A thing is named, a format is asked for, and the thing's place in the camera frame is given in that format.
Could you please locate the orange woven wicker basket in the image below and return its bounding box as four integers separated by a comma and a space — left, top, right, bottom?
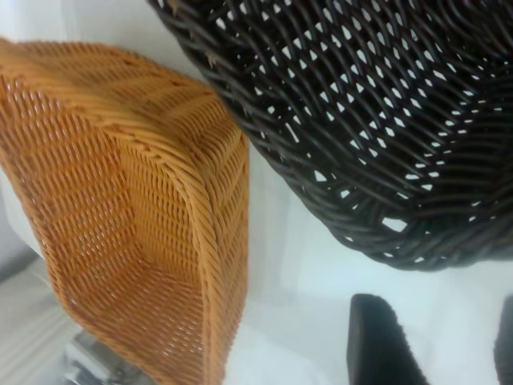
0, 38, 252, 385

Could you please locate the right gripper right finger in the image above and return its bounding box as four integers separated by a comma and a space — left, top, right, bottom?
493, 294, 513, 385

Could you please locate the dark brown woven wicker basket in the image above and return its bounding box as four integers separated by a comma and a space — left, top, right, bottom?
146, 0, 513, 274

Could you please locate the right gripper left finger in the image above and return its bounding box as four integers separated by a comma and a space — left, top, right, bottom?
349, 294, 433, 385

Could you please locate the clear left wrist camera mount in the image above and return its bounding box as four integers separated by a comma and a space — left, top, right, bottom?
63, 330, 151, 385

